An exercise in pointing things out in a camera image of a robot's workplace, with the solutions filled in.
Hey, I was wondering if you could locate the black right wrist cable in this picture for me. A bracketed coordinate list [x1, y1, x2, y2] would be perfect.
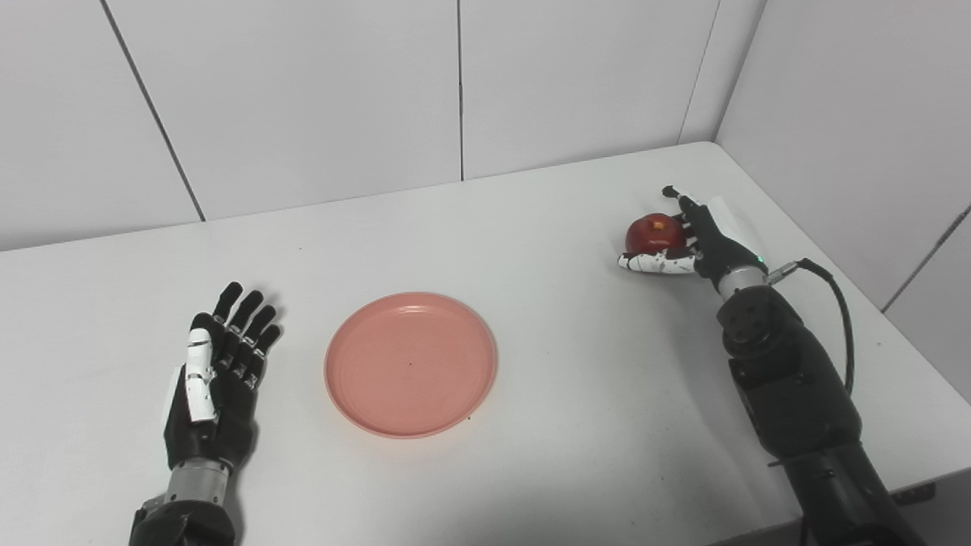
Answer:
[766, 258, 856, 397]

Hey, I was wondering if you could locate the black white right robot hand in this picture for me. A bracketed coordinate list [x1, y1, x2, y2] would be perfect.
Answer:
[617, 185, 768, 297]

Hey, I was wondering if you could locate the pink round plate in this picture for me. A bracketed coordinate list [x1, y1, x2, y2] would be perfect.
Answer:
[324, 292, 499, 440]

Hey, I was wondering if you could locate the red apple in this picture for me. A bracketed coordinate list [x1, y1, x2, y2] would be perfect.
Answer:
[624, 213, 687, 255]

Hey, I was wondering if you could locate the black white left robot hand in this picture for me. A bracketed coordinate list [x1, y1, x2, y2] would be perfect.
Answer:
[163, 282, 282, 471]

